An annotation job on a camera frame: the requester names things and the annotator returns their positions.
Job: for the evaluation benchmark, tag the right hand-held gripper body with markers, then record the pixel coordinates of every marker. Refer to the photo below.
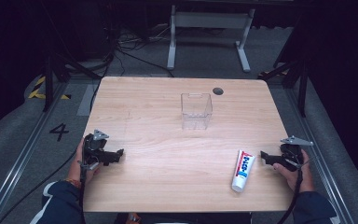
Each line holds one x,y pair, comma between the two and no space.
293,152

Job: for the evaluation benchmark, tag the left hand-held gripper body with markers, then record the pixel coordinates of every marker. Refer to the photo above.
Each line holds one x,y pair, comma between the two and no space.
93,146

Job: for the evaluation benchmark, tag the person's right hand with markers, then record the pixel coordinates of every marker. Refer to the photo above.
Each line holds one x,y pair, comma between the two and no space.
295,179

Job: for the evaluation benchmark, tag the person's left hand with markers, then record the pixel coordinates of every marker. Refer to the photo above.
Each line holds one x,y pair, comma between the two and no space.
74,168

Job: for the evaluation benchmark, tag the white toothpaste tube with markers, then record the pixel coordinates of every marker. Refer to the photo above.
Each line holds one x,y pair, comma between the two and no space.
243,171

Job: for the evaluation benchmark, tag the black metal stand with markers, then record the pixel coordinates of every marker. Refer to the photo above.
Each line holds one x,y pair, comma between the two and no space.
296,77
57,74

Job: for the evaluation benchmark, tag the yellow black floor tape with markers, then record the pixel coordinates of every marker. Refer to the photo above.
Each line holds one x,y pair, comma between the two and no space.
38,90

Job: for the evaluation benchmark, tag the clear plastic container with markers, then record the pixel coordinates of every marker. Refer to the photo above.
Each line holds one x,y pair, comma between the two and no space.
196,110

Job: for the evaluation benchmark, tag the metal floor rail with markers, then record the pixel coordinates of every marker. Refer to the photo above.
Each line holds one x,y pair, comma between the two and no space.
320,155
21,158

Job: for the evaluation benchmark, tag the grey metal table frame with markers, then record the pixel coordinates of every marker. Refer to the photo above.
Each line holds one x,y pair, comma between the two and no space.
209,20

